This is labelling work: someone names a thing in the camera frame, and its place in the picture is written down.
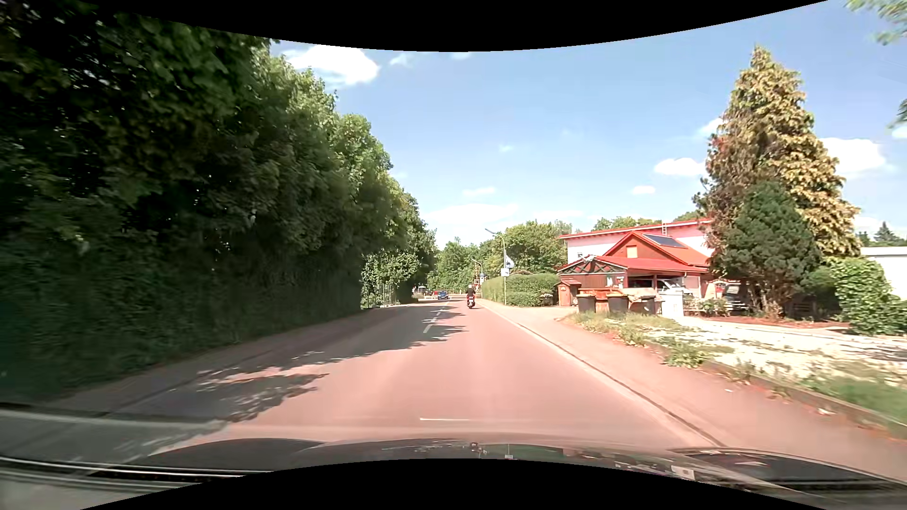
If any group of distant trees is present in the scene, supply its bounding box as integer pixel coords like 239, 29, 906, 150
427, 215, 663, 293

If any tall yellowish conifer tree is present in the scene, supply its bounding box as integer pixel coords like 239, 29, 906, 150
694, 46, 863, 277

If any parked dark vehicle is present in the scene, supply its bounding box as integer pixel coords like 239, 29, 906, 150
721, 282, 753, 314

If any red wooden house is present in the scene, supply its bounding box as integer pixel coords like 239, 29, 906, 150
555, 231, 711, 307

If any trimmed green hedge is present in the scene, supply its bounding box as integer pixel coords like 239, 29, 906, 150
481, 272, 561, 307

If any tall green hedge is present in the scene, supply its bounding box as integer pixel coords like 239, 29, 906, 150
0, 248, 366, 405

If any leafy green bush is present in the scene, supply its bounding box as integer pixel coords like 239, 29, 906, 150
825, 256, 907, 336

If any shaded paved pavement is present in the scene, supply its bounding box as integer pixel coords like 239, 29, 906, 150
43, 305, 412, 415

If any reddish paved pavement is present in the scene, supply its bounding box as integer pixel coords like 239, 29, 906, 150
479, 299, 907, 483

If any white building with red roof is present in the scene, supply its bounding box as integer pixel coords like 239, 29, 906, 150
557, 218, 715, 264

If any car's own bonnet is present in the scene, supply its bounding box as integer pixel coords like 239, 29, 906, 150
0, 437, 907, 495

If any gravel yard with weeds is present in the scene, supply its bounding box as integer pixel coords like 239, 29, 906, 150
563, 310, 907, 426

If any reddish asphalt road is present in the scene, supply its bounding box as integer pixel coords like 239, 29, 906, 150
106, 298, 724, 454

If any street lamp post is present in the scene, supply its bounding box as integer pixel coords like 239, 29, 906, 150
485, 228, 508, 306

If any row of tall trees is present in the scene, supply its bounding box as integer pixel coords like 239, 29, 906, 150
0, 0, 439, 313

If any dark green conifer tree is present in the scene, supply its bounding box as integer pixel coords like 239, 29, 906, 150
716, 180, 823, 316

